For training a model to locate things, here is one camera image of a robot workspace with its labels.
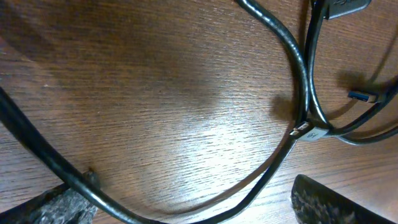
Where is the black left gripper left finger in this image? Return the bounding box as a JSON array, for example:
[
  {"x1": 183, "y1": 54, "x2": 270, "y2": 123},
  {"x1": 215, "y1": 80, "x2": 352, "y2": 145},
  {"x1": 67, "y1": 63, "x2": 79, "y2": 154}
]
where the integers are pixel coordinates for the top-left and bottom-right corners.
[{"x1": 1, "y1": 183, "x2": 98, "y2": 224}]

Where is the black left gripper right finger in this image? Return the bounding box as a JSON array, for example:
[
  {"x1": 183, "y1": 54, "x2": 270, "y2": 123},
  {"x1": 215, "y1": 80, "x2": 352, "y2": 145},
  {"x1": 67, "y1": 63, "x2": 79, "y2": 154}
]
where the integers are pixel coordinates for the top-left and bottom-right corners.
[{"x1": 290, "y1": 174, "x2": 391, "y2": 224}]

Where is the thin black USB cable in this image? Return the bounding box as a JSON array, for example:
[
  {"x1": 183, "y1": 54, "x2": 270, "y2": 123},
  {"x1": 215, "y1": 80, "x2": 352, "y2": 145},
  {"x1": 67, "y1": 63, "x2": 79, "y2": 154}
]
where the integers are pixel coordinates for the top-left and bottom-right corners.
[{"x1": 289, "y1": 0, "x2": 398, "y2": 146}]

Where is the thick black USB cable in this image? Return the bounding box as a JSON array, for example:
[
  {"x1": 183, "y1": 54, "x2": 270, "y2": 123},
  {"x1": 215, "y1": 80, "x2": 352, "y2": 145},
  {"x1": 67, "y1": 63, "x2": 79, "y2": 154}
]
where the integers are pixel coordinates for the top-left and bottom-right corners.
[{"x1": 0, "y1": 0, "x2": 312, "y2": 224}]

